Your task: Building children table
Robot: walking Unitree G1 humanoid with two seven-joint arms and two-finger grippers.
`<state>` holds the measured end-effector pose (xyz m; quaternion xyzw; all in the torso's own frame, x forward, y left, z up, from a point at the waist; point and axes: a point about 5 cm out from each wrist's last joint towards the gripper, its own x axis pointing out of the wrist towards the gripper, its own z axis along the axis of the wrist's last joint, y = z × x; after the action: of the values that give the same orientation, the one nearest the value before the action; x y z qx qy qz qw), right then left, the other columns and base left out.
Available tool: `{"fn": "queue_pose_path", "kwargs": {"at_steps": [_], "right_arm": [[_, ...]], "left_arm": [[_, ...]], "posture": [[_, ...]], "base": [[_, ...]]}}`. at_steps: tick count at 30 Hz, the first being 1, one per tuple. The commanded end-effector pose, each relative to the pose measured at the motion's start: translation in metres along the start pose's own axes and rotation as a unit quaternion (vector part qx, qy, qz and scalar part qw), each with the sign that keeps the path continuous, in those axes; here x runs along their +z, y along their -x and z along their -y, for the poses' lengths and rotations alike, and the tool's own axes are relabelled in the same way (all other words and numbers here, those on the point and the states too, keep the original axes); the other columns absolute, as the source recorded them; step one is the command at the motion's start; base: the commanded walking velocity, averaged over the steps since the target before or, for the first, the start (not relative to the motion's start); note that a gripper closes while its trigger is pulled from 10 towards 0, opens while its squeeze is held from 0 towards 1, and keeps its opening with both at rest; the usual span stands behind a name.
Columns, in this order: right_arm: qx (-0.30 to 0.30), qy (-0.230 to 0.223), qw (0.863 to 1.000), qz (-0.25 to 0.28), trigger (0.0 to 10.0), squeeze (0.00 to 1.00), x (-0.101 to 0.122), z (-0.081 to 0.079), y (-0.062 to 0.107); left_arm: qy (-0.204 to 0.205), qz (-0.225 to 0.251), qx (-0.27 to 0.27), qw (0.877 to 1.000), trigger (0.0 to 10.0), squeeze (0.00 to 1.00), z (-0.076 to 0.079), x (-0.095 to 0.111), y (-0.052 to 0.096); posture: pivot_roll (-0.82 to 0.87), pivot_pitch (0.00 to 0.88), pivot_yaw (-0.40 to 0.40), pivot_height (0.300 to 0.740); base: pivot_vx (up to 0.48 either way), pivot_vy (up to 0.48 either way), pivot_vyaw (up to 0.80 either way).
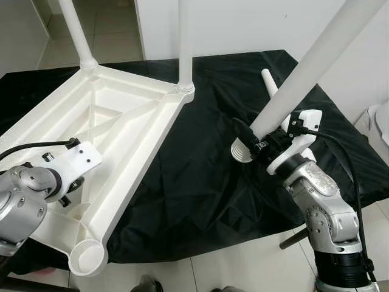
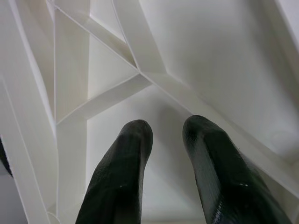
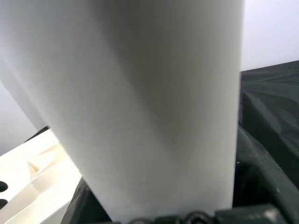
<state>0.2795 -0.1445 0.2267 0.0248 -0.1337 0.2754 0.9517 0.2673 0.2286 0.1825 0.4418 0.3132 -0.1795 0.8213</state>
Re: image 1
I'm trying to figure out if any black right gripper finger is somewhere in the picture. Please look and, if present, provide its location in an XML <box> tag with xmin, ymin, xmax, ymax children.
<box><xmin>233</xmin><ymin>118</ymin><xmax>260</xmax><ymax>151</ymax></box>

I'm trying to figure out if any white plastic table leg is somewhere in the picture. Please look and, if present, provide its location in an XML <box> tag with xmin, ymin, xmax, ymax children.
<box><xmin>261</xmin><ymin>69</ymin><xmax>317</xmax><ymax>164</ymax></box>
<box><xmin>58</xmin><ymin>0</ymin><xmax>98</xmax><ymax>71</ymax></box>
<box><xmin>177</xmin><ymin>0</ymin><xmax>195</xmax><ymax>92</ymax></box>
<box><xmin>231</xmin><ymin>0</ymin><xmax>389</xmax><ymax>164</ymax></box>

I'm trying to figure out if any white plastic table top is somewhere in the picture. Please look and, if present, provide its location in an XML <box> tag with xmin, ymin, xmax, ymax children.
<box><xmin>0</xmin><ymin>64</ymin><xmax>195</xmax><ymax>277</ymax></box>

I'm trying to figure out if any black tablecloth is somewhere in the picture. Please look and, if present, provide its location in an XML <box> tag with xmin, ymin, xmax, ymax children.
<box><xmin>0</xmin><ymin>50</ymin><xmax>389</xmax><ymax>271</ymax></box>

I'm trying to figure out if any silver robot left leg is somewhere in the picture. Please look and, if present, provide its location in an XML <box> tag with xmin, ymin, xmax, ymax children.
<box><xmin>140</xmin><ymin>275</ymin><xmax>164</xmax><ymax>292</ymax></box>

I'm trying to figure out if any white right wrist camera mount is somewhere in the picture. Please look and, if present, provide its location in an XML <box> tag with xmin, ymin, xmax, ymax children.
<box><xmin>266</xmin><ymin>109</ymin><xmax>323</xmax><ymax>176</ymax></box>

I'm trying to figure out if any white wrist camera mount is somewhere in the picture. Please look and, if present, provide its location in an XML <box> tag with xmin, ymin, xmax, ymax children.
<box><xmin>266</xmin><ymin>109</ymin><xmax>323</xmax><ymax>176</ymax></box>
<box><xmin>38</xmin><ymin>141</ymin><xmax>103</xmax><ymax>195</ymax></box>

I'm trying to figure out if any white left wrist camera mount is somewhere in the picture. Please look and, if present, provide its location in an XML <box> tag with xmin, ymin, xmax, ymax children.
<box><xmin>38</xmin><ymin>141</ymin><xmax>103</xmax><ymax>195</ymax></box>

